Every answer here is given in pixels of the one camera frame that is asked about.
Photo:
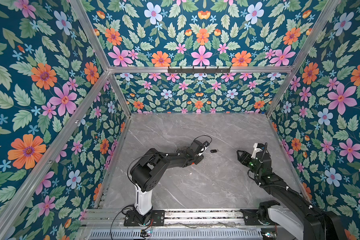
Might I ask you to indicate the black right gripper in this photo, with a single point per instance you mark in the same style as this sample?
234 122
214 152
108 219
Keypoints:
245 155

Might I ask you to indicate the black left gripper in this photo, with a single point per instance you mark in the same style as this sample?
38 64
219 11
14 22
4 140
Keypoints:
199 159

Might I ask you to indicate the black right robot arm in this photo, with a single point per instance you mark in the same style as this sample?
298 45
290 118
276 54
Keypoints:
289 209

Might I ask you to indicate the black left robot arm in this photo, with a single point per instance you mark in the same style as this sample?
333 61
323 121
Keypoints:
146 173

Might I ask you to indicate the black hook rack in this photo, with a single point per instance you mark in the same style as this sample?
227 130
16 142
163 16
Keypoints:
199 70

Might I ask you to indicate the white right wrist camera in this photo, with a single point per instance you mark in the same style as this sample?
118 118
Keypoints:
259 150

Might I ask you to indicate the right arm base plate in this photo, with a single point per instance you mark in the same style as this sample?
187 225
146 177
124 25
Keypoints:
252 217

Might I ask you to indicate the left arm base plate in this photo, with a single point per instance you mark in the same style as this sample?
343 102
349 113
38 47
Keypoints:
152 218

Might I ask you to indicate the white perforated cable tray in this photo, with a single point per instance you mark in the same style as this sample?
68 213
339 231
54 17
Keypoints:
176 234

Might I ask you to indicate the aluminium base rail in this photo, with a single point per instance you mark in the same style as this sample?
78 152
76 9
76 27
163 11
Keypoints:
188 218

